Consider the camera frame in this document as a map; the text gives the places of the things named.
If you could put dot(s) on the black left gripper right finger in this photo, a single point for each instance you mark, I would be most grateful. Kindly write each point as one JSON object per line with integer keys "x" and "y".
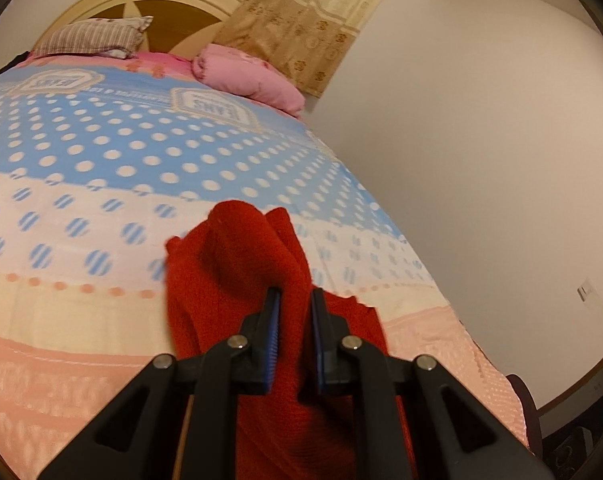
{"x": 412, "y": 419}

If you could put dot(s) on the pink folded blanket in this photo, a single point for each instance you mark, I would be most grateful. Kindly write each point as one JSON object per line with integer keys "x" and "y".
{"x": 233, "y": 71}

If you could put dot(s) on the red knit sweater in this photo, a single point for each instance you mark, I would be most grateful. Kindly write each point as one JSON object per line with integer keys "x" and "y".
{"x": 295, "y": 381}

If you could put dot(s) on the cream wooden headboard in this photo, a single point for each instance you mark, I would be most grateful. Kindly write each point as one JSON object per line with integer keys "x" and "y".
{"x": 179, "y": 27}

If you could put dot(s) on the polka dot bed sheet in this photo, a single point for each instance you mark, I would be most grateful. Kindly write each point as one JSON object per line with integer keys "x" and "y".
{"x": 101, "y": 162}

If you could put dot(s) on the beige patterned curtain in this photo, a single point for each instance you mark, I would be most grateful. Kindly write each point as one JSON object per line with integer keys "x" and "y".
{"x": 305, "y": 40}

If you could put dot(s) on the white wall socket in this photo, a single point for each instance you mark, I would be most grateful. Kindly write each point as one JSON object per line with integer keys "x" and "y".
{"x": 585, "y": 290}

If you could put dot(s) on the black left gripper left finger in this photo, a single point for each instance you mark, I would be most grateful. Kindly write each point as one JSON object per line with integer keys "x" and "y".
{"x": 177, "y": 418}

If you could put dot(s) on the striped pillow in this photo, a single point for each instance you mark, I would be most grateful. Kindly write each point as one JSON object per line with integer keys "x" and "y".
{"x": 113, "y": 37}

